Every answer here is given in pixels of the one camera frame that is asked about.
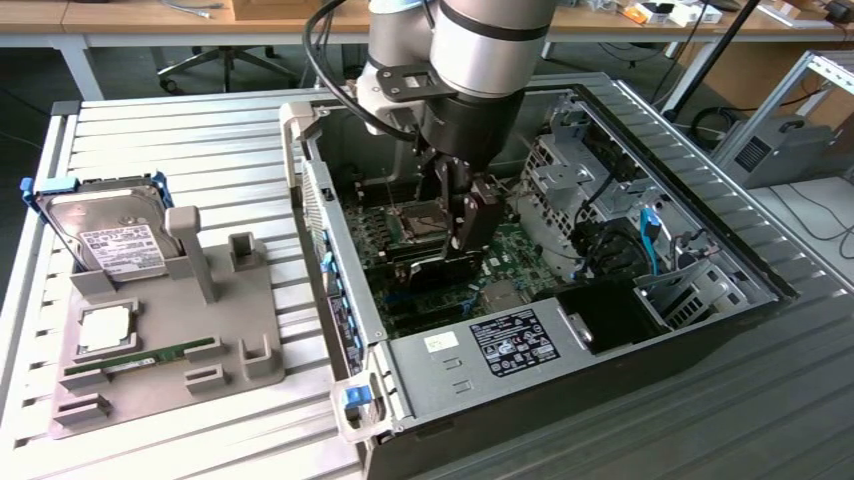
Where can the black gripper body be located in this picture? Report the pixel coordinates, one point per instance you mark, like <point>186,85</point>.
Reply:
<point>470,130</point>

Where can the low-profile graphics card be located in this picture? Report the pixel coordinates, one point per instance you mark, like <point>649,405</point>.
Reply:
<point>441,277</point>

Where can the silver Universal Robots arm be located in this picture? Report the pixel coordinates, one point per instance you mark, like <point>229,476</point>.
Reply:
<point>481,55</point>

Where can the green motherboard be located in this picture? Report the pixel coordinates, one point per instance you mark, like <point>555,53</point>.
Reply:
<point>514,240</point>

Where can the CPU socket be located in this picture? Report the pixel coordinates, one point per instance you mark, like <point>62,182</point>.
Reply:
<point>421,222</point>

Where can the thin socket locking lever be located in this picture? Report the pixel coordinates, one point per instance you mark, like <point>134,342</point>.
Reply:
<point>391,187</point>

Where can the black RAM stick with label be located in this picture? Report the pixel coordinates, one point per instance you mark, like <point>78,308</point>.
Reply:
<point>414,252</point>

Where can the silver drive cage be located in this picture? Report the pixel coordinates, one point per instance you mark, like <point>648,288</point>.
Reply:
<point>554,180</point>

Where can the square chipset heatsink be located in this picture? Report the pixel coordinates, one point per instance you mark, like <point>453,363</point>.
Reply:
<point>503,296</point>

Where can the black expansion slot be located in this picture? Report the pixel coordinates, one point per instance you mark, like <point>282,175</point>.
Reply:
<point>427,316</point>

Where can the wooden desk with side panel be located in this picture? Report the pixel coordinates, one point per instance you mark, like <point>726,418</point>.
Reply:
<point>601,30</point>

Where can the silver power supply with label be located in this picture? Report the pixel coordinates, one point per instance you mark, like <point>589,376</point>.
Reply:
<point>441,380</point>

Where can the orange and white box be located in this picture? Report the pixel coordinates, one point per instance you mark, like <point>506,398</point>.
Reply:
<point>633,14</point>

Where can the silver disk bay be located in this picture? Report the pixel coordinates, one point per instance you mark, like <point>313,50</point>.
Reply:
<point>688,300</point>

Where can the white box with black insert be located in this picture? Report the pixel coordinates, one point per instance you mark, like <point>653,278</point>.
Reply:
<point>657,12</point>

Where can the brown cardboard box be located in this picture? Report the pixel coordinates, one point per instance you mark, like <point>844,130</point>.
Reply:
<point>287,9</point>

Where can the office chair base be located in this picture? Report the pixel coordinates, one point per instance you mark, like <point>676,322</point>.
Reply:
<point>227,60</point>

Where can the black tripod pole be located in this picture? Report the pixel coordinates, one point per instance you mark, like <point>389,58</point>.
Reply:
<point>716,50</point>

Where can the open black PC case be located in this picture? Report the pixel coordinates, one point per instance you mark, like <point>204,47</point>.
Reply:
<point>534,425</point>

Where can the grey computer tower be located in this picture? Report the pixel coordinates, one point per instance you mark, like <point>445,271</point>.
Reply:
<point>781,155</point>

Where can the grey parts rack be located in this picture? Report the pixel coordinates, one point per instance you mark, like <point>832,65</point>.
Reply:
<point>160,320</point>

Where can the hard disk in blue caddy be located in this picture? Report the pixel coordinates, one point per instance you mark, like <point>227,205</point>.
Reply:
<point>100,220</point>

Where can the wooden desk with white legs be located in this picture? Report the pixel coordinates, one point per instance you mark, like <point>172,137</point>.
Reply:
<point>134,20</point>

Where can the green RAM stick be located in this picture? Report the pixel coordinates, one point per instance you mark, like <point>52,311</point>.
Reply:
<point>140,357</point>

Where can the silver CPU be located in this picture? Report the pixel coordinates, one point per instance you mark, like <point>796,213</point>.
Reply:
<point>106,330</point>

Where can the white wrist camera with mount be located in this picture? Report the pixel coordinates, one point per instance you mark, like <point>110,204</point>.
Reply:
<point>374,110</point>

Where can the aluminium profile frame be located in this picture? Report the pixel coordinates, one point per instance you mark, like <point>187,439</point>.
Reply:
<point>778,95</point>

